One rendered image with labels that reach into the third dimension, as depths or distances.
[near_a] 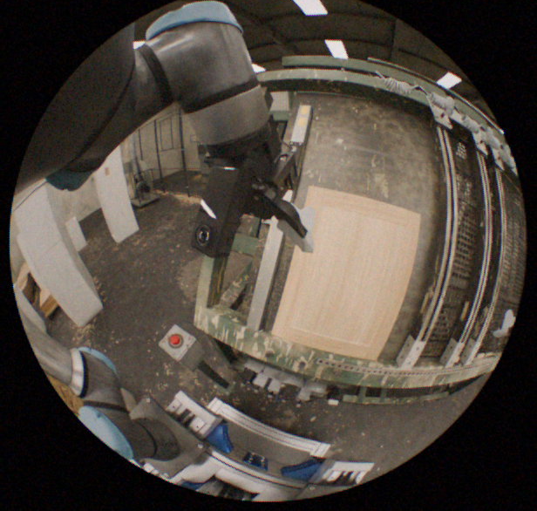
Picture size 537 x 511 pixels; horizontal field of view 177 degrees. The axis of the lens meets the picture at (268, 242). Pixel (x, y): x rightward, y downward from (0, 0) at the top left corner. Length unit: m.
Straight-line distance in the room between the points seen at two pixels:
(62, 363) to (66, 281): 2.07
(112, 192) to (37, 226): 2.05
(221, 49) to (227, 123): 0.07
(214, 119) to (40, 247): 2.29
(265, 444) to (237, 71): 1.44
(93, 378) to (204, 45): 0.49
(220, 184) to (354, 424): 1.70
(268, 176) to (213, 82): 0.13
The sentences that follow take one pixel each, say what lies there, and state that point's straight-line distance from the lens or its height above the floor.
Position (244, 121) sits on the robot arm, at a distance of 0.16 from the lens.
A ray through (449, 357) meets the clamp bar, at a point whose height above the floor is 0.96.
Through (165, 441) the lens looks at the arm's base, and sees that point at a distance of 0.53.
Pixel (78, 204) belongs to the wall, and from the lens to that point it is 8.13.
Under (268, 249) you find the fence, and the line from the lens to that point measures 0.63.
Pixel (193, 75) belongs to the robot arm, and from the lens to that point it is 0.15.
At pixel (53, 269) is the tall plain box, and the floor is 0.88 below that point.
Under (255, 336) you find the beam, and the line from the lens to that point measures 0.71.
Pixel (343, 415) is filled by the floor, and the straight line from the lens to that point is 1.65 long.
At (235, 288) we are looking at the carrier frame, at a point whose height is 0.79.
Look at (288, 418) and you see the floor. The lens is 1.55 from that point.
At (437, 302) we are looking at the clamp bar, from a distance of 0.74.
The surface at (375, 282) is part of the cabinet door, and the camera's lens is 0.65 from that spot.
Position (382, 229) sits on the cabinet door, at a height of 1.27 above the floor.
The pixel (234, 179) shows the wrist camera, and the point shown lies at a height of 1.49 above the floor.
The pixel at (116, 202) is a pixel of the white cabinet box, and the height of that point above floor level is 0.76.
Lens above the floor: 1.54
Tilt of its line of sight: 35 degrees down
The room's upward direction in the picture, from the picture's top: straight up
